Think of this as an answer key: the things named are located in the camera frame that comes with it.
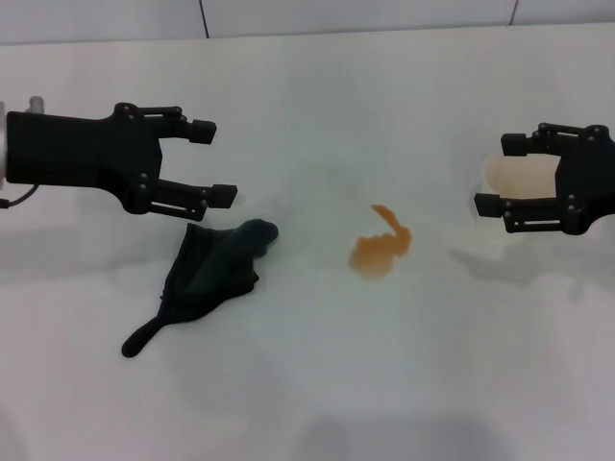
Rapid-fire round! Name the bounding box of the orange liquid stain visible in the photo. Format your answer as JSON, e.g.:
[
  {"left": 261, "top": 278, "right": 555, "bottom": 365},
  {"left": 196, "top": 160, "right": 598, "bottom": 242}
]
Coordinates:
[{"left": 347, "top": 204, "right": 414, "bottom": 281}]

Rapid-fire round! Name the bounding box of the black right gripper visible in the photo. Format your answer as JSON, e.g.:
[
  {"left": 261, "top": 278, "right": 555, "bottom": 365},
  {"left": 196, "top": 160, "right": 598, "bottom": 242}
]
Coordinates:
[{"left": 473, "top": 122, "right": 615, "bottom": 236}]

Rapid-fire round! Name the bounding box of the white paper cup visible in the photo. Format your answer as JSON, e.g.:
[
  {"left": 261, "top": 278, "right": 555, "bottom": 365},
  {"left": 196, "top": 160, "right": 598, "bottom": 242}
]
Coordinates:
[{"left": 479, "top": 152, "right": 562, "bottom": 199}]

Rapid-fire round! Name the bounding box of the dark blue rag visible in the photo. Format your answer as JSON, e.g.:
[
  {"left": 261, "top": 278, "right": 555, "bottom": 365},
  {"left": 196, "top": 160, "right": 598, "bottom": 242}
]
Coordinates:
[{"left": 119, "top": 217, "right": 282, "bottom": 359}]

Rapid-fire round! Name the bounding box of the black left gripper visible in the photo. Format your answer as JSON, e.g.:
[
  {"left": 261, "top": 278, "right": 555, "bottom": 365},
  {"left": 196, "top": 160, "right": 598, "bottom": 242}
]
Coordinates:
[{"left": 5, "top": 102, "right": 218, "bottom": 215}]

